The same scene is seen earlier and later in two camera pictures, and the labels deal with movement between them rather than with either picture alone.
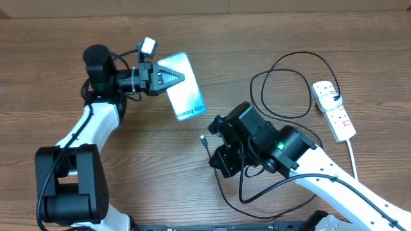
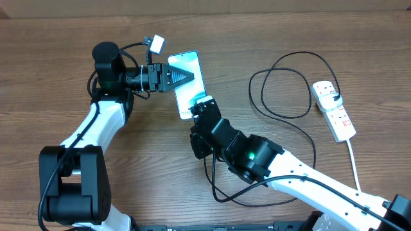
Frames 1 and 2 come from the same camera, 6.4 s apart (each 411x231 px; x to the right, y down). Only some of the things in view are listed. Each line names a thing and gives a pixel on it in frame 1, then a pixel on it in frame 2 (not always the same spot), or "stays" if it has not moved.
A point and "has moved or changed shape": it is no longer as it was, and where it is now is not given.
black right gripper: [222, 160] -> [200, 149]
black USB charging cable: [233, 207] -> [269, 68]
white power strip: [337, 119] stays
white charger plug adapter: [327, 102] stays
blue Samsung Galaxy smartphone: [185, 96] has moved or changed shape
